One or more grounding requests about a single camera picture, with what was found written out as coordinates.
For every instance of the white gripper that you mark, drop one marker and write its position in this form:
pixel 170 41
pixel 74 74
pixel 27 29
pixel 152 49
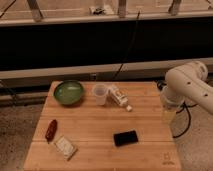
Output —
pixel 171 102

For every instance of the green bowl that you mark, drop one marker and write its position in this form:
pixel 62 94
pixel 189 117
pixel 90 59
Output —
pixel 68 92

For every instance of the black eraser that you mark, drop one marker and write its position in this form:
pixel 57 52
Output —
pixel 125 138

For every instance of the red chili pepper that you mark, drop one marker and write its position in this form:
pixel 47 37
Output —
pixel 50 133

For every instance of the small white cube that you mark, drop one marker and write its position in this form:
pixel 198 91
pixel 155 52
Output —
pixel 129 108

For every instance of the wooden table board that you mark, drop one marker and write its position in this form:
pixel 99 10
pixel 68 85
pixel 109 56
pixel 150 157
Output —
pixel 91 128

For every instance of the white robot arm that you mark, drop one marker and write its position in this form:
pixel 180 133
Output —
pixel 186 81

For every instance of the clear plastic cup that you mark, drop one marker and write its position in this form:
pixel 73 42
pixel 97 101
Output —
pixel 100 92

